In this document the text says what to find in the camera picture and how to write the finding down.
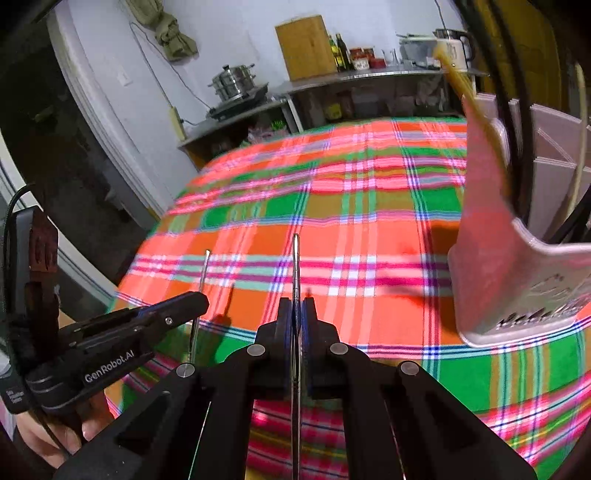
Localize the black induction cooker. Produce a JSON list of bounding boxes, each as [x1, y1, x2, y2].
[[205, 82, 269, 121]]

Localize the metal spoon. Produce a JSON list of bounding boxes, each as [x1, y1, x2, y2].
[[290, 233, 303, 480]]

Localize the pink plastic utensil holder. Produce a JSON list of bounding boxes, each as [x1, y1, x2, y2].
[[448, 92, 591, 348]]

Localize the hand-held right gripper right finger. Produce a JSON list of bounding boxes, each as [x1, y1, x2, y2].
[[301, 296, 539, 480]]

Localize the beige power strip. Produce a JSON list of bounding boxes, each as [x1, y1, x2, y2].
[[170, 107, 187, 141]]

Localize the dark wall wire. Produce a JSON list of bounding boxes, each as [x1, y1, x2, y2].
[[129, 21, 213, 109]]

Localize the metal chopstick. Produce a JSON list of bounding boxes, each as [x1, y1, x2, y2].
[[187, 248, 213, 367]]

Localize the steel kitchen counter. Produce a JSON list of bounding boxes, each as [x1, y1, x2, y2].
[[270, 67, 490, 134]]

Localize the white electric kettle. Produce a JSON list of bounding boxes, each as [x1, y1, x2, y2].
[[434, 28, 476, 72]]

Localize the person's left hand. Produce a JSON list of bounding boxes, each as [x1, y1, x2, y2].
[[16, 392, 114, 469]]

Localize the plaid tablecloth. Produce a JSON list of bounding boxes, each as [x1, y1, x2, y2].
[[105, 116, 591, 480]]

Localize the steel steamer pot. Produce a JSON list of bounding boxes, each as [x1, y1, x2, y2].
[[208, 65, 257, 101]]

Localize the wooden cutting board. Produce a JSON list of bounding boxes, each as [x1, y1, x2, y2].
[[275, 15, 339, 82]]

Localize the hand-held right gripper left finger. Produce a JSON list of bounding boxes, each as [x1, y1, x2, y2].
[[53, 298, 296, 480]]

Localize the white door frame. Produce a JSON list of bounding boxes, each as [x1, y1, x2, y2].
[[46, 9, 167, 217]]

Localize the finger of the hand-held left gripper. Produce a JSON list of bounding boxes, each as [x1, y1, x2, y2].
[[59, 305, 162, 340], [68, 292, 211, 358]]

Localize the pale wooden chopstick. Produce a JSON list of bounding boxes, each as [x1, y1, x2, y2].
[[433, 42, 511, 192], [564, 64, 588, 213]]

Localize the low steel table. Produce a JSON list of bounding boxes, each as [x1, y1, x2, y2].
[[178, 97, 305, 169]]

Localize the hanging green cloth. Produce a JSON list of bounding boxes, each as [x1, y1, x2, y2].
[[124, 0, 199, 62]]

